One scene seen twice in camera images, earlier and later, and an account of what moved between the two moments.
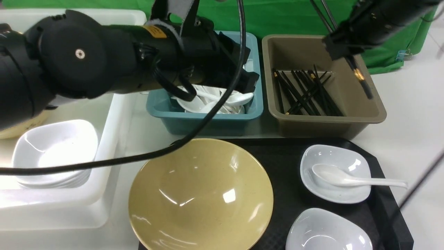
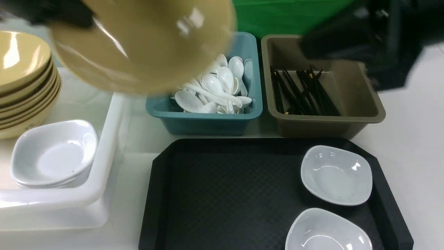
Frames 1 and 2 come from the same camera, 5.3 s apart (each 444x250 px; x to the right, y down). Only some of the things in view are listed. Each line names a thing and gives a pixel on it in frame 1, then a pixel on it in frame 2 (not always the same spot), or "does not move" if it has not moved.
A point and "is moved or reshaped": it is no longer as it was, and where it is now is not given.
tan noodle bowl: x=211 y=194 is moved or reshaped
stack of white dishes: x=54 y=142 does not move
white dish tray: x=320 y=228 does not move
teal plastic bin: x=171 y=119 does not move
